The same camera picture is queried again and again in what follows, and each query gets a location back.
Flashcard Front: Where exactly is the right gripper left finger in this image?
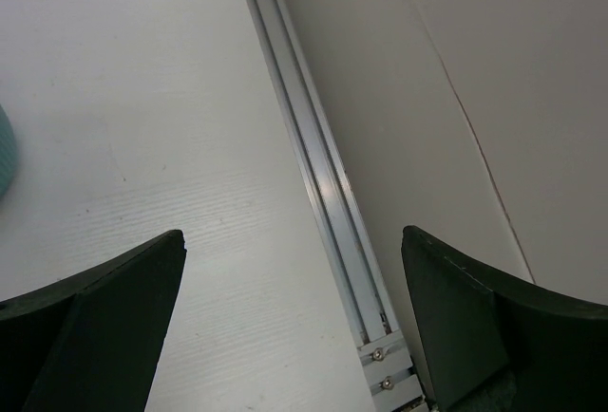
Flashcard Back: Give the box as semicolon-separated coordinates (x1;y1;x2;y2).
1;230;186;411

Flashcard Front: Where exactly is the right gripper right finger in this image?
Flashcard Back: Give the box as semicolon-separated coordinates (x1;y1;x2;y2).
401;226;607;411

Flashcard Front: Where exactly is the teal round divided container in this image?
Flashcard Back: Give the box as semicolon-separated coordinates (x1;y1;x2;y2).
0;107;19;197

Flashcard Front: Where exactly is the aluminium rail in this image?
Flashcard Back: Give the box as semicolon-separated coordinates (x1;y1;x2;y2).
247;0;432;411

